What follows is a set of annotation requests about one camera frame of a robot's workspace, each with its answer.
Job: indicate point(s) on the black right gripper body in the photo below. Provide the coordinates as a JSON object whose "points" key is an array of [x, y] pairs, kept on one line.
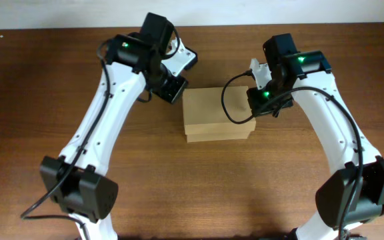
{"points": [[259, 98]]}

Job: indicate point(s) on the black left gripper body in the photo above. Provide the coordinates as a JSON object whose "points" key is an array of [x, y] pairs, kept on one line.
{"points": [[166, 84]]}

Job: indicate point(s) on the cardboard box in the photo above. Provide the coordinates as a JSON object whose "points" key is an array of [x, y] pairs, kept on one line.
{"points": [[205, 120]]}

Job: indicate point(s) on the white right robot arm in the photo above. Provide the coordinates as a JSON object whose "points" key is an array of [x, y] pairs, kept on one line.
{"points": [[354, 193]]}

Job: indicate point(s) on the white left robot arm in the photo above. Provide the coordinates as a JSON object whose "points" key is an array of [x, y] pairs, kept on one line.
{"points": [[151, 60]]}

